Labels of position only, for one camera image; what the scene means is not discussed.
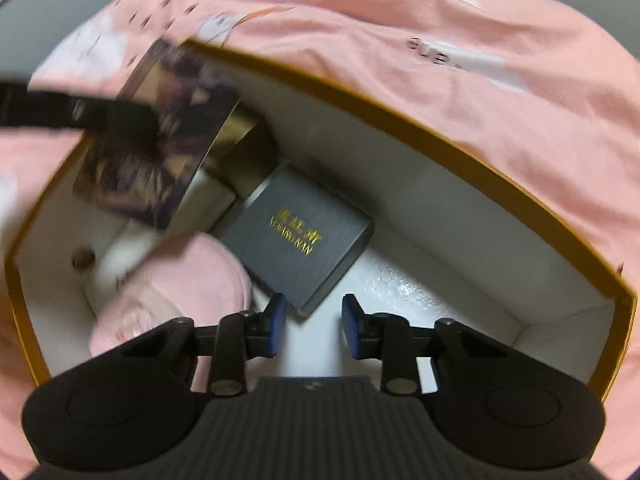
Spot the dark grey gift box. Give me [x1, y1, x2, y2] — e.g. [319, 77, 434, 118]
[219, 166, 374, 318]

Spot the small gold cube box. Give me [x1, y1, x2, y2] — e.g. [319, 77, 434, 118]
[203, 104, 280, 200]

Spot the pink mini backpack pouch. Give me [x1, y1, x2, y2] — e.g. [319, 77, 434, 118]
[84, 232, 253, 356]

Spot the orange cardboard storage box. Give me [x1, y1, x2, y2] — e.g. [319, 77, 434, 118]
[6, 41, 636, 396]

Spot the white rectangular box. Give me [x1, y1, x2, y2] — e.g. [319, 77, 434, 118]
[84, 169, 235, 313]

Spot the pink printed duvet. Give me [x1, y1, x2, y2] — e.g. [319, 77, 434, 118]
[0, 0, 640, 480]

